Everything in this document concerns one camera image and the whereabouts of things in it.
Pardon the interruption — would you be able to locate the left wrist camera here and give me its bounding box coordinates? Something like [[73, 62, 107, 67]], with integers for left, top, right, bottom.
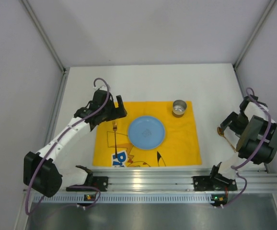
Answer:
[[92, 85, 112, 106]]

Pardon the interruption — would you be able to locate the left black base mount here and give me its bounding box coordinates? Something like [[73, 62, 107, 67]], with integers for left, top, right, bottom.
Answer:
[[66, 176, 109, 192]]

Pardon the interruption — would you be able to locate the aluminium corner post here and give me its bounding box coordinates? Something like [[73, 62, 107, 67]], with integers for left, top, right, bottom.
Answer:
[[233, 0, 277, 69], [20, 0, 67, 72]]

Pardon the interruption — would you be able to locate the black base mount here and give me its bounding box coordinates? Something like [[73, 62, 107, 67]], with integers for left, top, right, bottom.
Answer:
[[66, 176, 109, 192], [193, 176, 238, 192]]

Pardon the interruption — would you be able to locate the left aluminium corner post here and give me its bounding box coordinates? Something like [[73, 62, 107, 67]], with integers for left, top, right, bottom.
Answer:
[[20, 0, 67, 72]]

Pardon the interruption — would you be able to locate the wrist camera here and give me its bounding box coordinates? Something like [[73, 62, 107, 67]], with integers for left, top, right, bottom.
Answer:
[[239, 96, 252, 111], [92, 85, 112, 106]]

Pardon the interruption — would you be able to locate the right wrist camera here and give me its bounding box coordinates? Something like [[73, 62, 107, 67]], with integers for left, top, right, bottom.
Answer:
[[239, 96, 252, 111]]

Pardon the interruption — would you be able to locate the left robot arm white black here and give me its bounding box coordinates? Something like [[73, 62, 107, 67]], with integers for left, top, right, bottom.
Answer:
[[23, 89, 127, 197]]

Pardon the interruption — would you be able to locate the slotted cable duct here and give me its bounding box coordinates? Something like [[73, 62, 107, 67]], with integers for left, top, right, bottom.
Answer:
[[33, 193, 227, 204]]

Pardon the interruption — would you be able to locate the gold spoon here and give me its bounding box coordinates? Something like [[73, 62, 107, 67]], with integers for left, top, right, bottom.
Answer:
[[217, 127, 237, 152]]

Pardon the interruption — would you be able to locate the metal cup with brown base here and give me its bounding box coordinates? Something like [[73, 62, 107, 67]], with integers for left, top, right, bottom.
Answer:
[[172, 100, 187, 117]]

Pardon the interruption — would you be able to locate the aluminium rail frame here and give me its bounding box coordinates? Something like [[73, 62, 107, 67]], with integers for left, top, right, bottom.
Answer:
[[23, 169, 277, 194]]

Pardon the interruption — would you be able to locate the yellow cartoon placemat cloth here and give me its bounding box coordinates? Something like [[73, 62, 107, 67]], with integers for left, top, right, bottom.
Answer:
[[92, 101, 202, 167]]

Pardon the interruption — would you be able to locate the right aluminium corner post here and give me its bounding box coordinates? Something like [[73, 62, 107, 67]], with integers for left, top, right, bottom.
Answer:
[[233, 0, 277, 69]]

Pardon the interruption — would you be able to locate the rose gold fork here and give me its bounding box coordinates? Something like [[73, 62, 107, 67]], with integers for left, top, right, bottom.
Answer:
[[113, 121, 117, 158]]

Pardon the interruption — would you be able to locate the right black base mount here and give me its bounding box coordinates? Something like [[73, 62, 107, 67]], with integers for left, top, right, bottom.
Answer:
[[193, 176, 238, 192]]

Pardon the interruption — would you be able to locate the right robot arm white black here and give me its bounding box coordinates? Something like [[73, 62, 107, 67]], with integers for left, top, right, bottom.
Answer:
[[210, 96, 277, 185]]

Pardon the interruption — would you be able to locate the light blue plate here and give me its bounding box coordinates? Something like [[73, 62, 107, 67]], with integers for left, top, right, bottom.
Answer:
[[127, 115, 166, 150]]

